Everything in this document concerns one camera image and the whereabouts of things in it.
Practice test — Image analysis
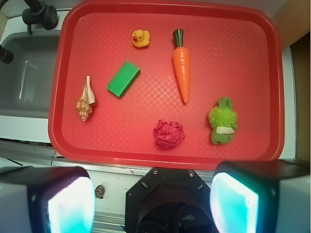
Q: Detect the glowing pad gripper left finger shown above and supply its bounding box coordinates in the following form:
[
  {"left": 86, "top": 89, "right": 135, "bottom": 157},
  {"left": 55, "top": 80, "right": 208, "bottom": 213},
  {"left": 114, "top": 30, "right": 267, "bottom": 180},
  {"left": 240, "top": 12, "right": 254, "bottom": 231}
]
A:
[{"left": 0, "top": 166, "right": 96, "bottom": 233}]

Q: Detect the glowing pad gripper right finger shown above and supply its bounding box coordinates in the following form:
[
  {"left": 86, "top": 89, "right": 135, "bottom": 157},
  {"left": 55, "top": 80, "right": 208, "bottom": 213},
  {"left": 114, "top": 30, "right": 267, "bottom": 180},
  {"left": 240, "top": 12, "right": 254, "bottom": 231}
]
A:
[{"left": 210, "top": 160, "right": 311, "bottom": 233}]

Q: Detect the green rectangular block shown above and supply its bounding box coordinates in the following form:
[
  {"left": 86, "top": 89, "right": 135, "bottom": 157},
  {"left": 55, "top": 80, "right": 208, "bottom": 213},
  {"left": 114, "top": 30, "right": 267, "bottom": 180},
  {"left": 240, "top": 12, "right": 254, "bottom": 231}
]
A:
[{"left": 106, "top": 60, "right": 140, "bottom": 98}]

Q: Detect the small brown pinecone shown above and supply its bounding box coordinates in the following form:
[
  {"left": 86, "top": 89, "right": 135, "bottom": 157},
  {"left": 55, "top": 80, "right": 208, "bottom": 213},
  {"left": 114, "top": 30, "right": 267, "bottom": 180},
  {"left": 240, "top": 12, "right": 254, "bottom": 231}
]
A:
[{"left": 95, "top": 185, "right": 105, "bottom": 199}]

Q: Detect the green plush toy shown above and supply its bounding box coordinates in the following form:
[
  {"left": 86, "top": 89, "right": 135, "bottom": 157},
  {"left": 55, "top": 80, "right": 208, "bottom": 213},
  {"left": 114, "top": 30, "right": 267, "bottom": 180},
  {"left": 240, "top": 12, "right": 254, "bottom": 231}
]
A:
[{"left": 208, "top": 96, "right": 238, "bottom": 145}]

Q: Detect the copper spiral seashell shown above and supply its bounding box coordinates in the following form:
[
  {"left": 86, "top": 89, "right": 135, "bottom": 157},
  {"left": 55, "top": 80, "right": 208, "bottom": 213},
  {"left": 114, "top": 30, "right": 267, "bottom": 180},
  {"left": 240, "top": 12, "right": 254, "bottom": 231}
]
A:
[{"left": 75, "top": 75, "right": 96, "bottom": 122}]

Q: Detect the grey sink basin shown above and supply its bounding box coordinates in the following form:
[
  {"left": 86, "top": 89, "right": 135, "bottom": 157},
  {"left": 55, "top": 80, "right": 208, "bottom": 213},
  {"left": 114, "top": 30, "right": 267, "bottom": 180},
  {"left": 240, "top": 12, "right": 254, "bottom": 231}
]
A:
[{"left": 0, "top": 15, "right": 64, "bottom": 143}]

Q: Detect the crumpled red paper ball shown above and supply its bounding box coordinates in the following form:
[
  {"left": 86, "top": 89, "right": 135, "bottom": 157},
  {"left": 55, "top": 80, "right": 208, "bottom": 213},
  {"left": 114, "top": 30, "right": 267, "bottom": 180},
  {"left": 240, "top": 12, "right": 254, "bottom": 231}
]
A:
[{"left": 154, "top": 119, "right": 186, "bottom": 150}]

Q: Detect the red plastic tray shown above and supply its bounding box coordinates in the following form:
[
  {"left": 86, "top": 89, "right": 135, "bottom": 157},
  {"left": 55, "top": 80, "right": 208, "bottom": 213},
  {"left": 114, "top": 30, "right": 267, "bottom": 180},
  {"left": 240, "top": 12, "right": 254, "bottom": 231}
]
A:
[{"left": 49, "top": 0, "right": 285, "bottom": 170}]

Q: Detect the orange toy carrot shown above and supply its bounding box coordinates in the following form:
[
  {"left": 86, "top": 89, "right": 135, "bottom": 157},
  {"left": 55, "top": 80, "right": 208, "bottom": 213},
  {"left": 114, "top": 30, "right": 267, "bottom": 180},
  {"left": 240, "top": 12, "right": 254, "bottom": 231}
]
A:
[{"left": 173, "top": 29, "right": 190, "bottom": 104}]

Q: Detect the black faucet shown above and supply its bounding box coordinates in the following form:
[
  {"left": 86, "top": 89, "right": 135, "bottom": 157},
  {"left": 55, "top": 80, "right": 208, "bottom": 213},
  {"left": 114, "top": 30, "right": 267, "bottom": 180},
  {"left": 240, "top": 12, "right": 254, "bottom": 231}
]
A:
[{"left": 0, "top": 0, "right": 58, "bottom": 64}]

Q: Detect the yellow rubber duck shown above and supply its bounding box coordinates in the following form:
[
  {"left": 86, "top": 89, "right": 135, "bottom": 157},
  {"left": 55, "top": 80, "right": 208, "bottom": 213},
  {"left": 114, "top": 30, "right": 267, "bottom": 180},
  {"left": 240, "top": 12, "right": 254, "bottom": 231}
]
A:
[{"left": 132, "top": 30, "right": 150, "bottom": 48}]

